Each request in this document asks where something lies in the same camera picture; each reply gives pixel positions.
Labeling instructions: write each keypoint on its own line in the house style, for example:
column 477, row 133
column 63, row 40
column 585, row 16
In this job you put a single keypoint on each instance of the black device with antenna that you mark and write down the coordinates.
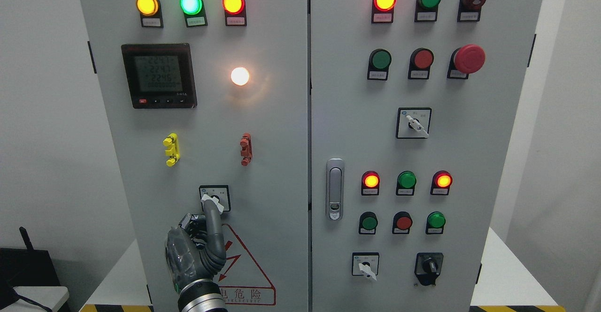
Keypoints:
column 25, row 267

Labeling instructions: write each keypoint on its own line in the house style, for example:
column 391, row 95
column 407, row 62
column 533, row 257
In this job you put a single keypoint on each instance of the red lit lamp middle right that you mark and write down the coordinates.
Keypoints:
column 441, row 182

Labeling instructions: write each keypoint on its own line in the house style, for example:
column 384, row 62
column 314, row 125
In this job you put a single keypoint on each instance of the white rotary switch door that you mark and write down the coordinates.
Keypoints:
column 219, row 194

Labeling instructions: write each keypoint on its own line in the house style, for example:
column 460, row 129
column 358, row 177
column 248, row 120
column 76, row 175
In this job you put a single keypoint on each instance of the red push button upper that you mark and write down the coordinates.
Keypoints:
column 419, row 64

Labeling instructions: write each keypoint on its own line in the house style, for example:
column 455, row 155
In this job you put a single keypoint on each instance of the red lit lamp middle left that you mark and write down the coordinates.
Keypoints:
column 370, row 183

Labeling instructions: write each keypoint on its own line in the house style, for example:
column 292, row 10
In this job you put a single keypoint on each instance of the black rotary knob switch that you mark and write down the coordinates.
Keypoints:
column 428, row 267

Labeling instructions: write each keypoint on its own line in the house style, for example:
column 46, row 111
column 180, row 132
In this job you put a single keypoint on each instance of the red lit lamp top right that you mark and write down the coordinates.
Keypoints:
column 382, row 11

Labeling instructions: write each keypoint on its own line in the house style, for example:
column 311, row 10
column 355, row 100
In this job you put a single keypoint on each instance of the green lamp top right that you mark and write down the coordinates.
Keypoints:
column 426, row 10

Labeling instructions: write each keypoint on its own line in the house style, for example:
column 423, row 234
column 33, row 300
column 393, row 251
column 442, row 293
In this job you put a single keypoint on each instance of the yellow indicator lamp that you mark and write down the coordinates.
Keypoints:
column 150, row 13

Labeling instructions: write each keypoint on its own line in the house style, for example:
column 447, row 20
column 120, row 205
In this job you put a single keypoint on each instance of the small clear light bulb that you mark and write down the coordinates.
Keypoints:
column 240, row 76

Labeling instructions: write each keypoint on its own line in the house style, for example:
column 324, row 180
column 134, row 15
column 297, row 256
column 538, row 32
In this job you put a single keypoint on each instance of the left grey cabinet door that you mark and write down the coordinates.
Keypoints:
column 269, row 197

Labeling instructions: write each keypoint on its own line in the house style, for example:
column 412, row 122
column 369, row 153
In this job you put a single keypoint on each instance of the dark red buzzer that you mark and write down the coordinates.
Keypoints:
column 469, row 10

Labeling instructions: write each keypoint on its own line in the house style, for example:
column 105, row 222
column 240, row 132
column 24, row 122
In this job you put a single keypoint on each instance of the white box lower left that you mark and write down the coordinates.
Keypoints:
column 54, row 297

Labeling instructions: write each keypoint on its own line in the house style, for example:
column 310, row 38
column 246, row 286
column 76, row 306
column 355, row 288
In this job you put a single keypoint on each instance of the red push button lower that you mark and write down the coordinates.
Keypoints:
column 402, row 223

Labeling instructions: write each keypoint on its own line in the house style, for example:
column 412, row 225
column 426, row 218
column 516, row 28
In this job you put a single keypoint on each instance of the yellow terminal clip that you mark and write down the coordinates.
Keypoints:
column 171, row 149

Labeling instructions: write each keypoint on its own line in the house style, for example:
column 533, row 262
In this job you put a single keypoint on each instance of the red lit lamp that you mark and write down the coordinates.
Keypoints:
column 382, row 11
column 370, row 183
column 441, row 182

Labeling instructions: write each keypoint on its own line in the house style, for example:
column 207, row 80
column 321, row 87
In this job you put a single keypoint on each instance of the red lit lamp left door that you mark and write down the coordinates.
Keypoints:
column 235, row 12

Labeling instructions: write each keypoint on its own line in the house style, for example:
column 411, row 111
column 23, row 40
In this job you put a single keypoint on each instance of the green push button lower left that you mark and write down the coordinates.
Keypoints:
column 368, row 223

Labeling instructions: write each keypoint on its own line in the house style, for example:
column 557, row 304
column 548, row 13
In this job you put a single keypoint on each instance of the red push button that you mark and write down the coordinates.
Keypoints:
column 419, row 64
column 402, row 223

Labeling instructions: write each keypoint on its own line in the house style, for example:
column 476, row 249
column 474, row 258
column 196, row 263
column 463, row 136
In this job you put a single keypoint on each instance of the green push button upper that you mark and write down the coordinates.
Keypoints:
column 378, row 65

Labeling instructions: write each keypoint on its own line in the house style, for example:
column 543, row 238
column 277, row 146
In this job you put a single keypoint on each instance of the white rotary switch upper right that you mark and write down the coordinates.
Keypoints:
column 413, row 122

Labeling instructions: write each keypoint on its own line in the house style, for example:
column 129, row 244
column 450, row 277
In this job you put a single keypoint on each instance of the grey cabinet door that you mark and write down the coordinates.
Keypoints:
column 355, row 119
column 269, row 197

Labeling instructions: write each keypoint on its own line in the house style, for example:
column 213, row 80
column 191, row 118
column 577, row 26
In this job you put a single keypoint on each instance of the green lit indicator lamp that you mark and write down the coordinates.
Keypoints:
column 194, row 12

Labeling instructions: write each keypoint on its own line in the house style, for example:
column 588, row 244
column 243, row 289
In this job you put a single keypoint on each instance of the white rotary switch lower right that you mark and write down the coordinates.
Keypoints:
column 365, row 264

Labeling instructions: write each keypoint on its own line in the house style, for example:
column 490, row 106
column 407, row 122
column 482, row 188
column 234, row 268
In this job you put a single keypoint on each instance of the white rotary switch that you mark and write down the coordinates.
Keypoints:
column 413, row 122
column 365, row 264

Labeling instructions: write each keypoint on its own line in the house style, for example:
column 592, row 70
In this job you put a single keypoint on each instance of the red electric hazard sticker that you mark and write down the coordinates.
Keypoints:
column 242, row 281

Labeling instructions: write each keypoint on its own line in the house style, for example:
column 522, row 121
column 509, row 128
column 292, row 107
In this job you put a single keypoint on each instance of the green lamp middle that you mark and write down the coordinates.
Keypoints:
column 406, row 182

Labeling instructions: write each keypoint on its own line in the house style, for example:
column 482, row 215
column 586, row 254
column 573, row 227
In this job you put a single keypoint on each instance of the red terminal clip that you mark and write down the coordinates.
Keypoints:
column 246, row 149

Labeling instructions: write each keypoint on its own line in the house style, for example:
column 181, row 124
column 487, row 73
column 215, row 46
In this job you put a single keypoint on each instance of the green push button lower right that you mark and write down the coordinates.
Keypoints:
column 435, row 223

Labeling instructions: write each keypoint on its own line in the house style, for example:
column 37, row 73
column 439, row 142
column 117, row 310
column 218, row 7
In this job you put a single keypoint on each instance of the right grey cabinet door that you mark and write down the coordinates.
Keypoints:
column 355, row 119

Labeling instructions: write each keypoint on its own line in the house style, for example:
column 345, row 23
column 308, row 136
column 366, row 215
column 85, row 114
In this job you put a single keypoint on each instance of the black digital power meter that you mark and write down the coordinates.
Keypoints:
column 160, row 75

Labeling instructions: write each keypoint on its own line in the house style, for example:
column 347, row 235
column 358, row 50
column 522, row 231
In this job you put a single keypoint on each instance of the silver black robot forearm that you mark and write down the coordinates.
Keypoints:
column 201, row 295

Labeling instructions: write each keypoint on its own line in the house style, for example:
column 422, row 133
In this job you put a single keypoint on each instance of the silver door latch handle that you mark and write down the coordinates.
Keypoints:
column 334, row 188

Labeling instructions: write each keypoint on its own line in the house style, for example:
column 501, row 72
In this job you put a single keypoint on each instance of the green push button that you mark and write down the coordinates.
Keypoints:
column 378, row 65
column 435, row 223
column 368, row 223

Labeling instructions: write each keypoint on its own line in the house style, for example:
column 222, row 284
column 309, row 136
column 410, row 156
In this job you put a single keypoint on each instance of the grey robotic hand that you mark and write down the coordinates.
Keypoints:
column 195, row 248

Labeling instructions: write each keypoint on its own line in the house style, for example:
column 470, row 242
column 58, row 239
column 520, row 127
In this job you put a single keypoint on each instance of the red emergency stop button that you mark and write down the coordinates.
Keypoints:
column 465, row 60

